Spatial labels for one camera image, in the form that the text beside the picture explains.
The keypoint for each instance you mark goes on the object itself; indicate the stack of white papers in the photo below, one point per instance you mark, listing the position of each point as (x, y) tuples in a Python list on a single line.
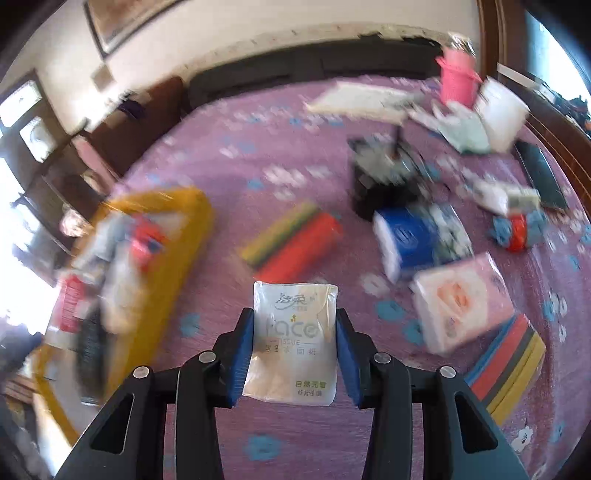
[(360, 99)]

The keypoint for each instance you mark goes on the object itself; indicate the pink thermos bottle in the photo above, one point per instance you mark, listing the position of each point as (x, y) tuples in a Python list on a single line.
[(455, 83)]

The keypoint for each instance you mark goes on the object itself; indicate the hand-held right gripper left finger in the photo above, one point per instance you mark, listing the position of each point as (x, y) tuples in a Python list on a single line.
[(242, 355)]

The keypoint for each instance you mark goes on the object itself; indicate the white plastic jar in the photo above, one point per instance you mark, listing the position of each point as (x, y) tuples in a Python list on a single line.
[(501, 110)]

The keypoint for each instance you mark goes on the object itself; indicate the red and blue small item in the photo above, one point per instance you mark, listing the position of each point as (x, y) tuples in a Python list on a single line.
[(519, 230)]

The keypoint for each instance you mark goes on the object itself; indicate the wooden window ledge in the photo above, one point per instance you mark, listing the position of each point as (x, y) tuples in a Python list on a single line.
[(554, 138)]

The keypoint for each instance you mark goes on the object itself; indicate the blue tissue pack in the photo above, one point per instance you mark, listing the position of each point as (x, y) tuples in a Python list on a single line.
[(406, 235)]

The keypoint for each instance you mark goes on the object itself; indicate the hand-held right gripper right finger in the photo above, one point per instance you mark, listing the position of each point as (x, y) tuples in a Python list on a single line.
[(348, 355)]

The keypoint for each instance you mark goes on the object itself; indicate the clutter of small ledge items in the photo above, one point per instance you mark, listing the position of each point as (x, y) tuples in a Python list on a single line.
[(572, 108)]

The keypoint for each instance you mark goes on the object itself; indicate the black smartphone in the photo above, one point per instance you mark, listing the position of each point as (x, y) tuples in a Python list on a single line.
[(542, 175)]

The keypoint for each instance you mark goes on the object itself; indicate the white and green small packet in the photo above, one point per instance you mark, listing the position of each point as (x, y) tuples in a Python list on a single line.
[(498, 196)]

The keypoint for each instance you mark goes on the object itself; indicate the small wall plaque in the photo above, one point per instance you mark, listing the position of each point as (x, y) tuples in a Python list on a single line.
[(101, 76)]

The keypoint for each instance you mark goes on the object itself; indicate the dark wooden cabinet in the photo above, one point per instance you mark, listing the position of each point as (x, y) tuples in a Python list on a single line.
[(51, 184)]

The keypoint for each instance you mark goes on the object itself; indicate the framed wall picture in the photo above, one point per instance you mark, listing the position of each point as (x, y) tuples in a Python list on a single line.
[(120, 23)]

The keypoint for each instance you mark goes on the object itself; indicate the white pocket tissue packet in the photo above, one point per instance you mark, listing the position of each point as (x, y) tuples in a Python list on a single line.
[(291, 341)]

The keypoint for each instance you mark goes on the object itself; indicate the pink tissue pack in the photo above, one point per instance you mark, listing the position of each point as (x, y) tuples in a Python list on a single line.
[(461, 300)]

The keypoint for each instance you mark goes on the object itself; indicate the striped sponge pack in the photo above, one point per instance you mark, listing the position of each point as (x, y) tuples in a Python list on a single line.
[(508, 364), (295, 244)]

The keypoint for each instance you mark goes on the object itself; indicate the white and green glove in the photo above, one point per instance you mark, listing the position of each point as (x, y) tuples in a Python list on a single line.
[(466, 134)]

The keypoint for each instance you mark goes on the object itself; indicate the yellow storage box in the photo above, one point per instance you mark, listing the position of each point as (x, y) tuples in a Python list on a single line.
[(175, 240)]

